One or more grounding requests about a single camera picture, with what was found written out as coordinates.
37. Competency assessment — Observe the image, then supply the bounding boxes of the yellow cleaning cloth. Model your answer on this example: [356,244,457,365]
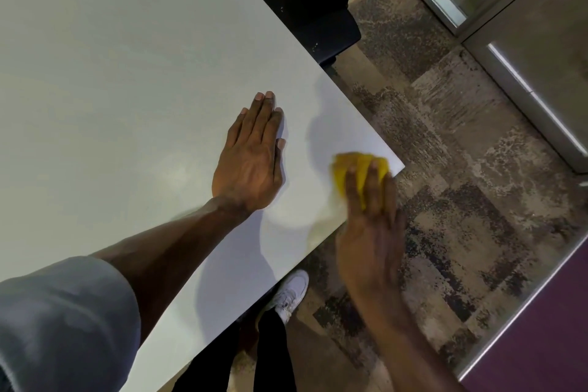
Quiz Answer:
[332,152,391,213]

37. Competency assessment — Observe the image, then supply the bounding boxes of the grey shirt sleeve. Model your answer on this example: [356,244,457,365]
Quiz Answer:
[0,256,142,392]

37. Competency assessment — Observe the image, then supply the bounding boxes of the glass door with metal frame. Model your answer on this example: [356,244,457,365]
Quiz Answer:
[462,0,588,174]

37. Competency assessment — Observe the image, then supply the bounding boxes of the purple panel with metal frame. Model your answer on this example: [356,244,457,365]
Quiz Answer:
[457,233,588,392]

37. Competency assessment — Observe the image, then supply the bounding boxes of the person's left forearm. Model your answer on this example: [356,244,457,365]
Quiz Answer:
[89,196,252,346]

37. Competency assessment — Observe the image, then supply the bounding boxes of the black office chair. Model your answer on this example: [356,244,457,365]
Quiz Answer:
[218,0,370,67]

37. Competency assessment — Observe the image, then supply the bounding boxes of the person's right forearm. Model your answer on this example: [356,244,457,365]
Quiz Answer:
[354,291,466,392]

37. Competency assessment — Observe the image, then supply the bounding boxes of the white sneaker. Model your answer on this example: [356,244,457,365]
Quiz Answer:
[262,269,310,326]

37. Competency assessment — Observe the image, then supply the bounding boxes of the black trousers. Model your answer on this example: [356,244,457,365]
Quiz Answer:
[172,309,297,392]

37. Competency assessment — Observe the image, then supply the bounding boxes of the person's right hand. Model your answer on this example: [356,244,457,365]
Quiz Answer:
[334,166,408,301]

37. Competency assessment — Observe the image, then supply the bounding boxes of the person's left hand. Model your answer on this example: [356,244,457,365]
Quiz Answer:
[211,91,287,214]

